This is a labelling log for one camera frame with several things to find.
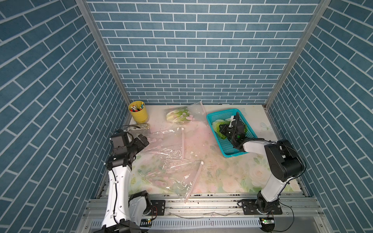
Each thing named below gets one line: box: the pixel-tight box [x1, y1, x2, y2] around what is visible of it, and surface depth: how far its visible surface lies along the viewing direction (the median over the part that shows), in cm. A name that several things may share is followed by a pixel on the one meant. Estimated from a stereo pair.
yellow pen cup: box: [128, 100, 149, 124], surface depth 105 cm
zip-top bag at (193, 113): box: [164, 100, 208, 126], surface depth 108 cm
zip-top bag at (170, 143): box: [144, 127, 185, 159], surface depth 93 cm
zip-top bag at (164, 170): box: [129, 147, 204, 203], surface depth 87 cm
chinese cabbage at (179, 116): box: [166, 107, 195, 124], surface depth 107 cm
